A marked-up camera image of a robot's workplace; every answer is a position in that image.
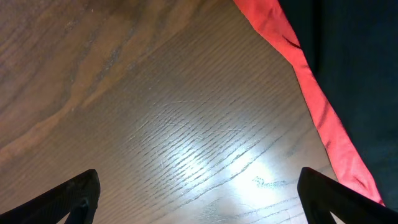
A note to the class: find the red t-shirt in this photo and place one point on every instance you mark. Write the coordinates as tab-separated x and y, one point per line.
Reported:
268	19

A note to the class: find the black printed t-shirt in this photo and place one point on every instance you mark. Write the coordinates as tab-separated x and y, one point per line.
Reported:
351	48

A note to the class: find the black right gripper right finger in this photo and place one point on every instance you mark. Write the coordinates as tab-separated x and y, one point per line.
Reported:
323	198

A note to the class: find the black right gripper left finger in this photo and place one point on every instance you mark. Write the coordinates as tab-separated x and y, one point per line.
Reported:
76	199

